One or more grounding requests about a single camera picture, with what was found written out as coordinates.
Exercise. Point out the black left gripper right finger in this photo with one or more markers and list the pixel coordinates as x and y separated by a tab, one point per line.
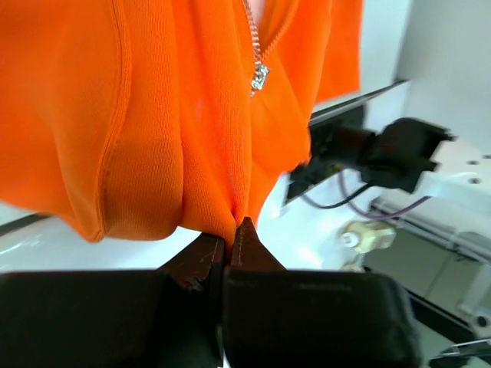
273	317

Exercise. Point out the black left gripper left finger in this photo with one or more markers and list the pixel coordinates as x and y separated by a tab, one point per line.
165	317

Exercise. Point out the orange jacket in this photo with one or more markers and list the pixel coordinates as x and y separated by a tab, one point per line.
129	119

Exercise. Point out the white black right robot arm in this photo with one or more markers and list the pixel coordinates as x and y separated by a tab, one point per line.
418	158

